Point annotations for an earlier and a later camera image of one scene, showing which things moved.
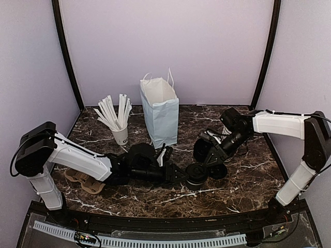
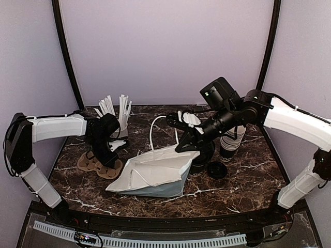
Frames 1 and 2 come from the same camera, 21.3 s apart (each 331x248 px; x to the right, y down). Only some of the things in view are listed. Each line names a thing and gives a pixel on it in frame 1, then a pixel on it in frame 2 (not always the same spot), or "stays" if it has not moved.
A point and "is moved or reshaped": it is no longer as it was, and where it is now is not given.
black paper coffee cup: x=194 y=187 -> x=198 y=166
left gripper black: x=170 y=174 -> x=105 y=161
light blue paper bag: x=161 y=107 -> x=160 y=171
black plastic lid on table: x=217 y=171 stays
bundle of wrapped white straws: x=108 y=114 stays
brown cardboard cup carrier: x=90 y=185 is moved or reshaped
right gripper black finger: x=212 y=155 -> x=172 y=119
